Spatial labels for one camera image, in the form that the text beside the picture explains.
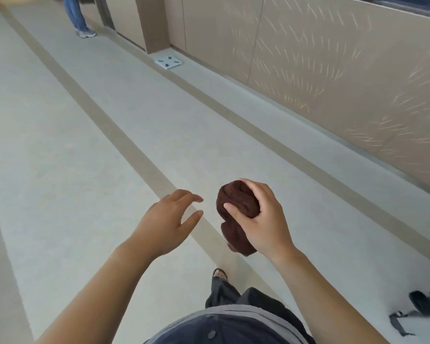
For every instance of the person's right hand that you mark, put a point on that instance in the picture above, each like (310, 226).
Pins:
(268, 225)

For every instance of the person's left hand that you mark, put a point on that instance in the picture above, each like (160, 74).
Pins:
(161, 229)

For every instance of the dark brown cleaning cloth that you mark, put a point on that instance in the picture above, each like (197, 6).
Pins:
(236, 200)

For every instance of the person's right forearm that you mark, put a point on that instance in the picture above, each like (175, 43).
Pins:
(326, 304)

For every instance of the person's left forearm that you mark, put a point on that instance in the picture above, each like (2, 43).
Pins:
(93, 300)

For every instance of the person's left foot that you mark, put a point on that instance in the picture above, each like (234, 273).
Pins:
(220, 273)

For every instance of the person's grey shirt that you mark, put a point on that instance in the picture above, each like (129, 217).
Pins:
(229, 326)

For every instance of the black beaded sandal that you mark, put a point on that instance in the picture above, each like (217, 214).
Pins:
(219, 276)

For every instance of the white bathroom scale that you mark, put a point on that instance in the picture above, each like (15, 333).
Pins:
(169, 62)

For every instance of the dark grey backpack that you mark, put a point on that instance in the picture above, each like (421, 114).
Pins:
(426, 302)

